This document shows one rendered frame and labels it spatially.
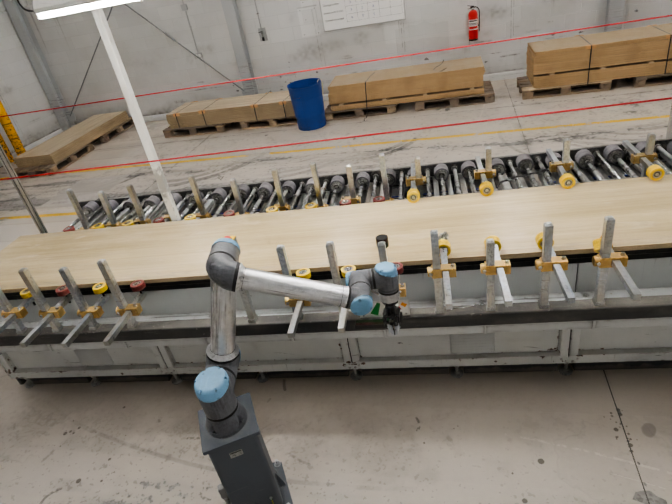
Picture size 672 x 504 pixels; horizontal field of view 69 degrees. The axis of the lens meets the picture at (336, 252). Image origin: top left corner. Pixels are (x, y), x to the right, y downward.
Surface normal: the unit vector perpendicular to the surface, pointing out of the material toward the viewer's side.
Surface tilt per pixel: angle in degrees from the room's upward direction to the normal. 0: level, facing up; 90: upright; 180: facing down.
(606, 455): 0
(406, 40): 90
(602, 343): 90
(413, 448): 0
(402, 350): 90
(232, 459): 90
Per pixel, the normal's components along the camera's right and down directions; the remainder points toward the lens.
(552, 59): -0.18, 0.54
